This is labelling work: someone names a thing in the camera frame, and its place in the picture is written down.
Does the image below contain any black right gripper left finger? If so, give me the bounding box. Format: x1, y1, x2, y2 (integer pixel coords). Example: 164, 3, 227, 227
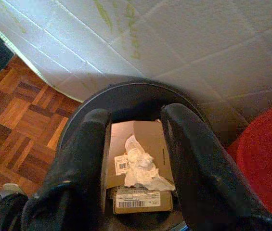
21, 108, 113, 231

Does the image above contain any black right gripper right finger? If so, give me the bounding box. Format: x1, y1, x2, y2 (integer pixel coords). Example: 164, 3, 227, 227
161, 103, 272, 231

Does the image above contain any small labelled cardboard box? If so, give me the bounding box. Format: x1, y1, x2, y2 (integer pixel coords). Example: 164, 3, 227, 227
111, 185, 174, 215

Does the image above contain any crumpled white tissue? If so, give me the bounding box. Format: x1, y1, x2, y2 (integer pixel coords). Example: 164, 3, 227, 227
123, 134, 176, 192

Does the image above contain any red beanbag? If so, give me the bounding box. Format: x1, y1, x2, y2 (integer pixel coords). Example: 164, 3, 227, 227
226, 96, 272, 231

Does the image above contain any open brown cardboard box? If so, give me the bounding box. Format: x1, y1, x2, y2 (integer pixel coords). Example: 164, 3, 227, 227
106, 119, 176, 191

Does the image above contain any black round waste bin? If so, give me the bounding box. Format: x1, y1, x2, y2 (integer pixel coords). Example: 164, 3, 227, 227
57, 80, 211, 231

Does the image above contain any quilted white mattress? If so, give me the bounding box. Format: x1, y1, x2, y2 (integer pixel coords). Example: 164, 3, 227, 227
0, 0, 272, 126

